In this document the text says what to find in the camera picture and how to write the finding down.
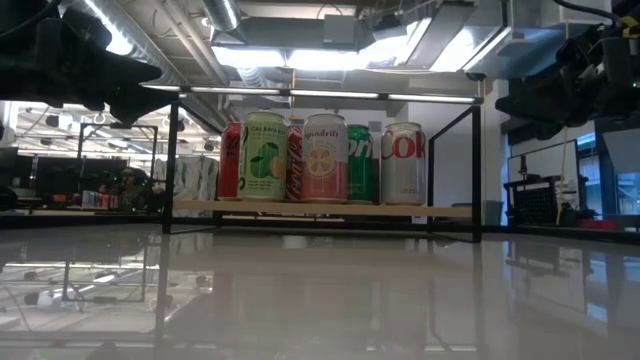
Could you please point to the grey ceiling box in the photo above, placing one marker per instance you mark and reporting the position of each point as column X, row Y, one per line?
column 341, row 30

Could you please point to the black counter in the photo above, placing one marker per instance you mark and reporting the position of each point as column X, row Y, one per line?
column 560, row 234

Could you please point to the black equipment cart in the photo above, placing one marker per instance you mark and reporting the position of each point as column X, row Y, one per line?
column 540, row 205

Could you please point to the black metal table frame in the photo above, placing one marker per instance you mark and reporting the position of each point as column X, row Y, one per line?
column 75, row 220

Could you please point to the white hanging cloth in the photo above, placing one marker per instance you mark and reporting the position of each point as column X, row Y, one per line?
column 192, row 177

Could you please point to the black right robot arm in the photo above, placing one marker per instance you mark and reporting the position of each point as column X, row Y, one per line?
column 627, row 7

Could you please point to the green Sprite can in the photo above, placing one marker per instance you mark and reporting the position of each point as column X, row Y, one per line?
column 360, row 170

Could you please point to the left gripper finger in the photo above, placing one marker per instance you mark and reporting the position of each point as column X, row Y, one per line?
column 145, row 100
column 95, row 65

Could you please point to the black metal rack frame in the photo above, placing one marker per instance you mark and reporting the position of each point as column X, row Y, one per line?
column 80, row 150

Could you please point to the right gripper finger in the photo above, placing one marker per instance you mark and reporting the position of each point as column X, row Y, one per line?
column 545, row 131
column 535, row 107

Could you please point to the ceiling light panel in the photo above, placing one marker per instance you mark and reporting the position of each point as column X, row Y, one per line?
column 325, row 60

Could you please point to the red tray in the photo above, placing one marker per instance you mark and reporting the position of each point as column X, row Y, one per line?
column 597, row 224

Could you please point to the red Coca-Cola can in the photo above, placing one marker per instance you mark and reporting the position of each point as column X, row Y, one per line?
column 294, row 170
column 229, row 165

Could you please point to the lime green beverage can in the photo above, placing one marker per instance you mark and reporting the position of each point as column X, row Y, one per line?
column 262, row 160

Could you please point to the silver Diet Coke can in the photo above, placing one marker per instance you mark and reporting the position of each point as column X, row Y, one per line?
column 404, row 175

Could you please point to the silver ceiling duct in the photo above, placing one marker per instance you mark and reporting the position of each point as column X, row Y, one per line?
column 450, row 40

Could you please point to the grey waste bin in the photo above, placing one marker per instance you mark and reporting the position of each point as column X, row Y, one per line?
column 492, row 212

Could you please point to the person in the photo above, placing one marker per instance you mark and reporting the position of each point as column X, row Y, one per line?
column 132, row 192

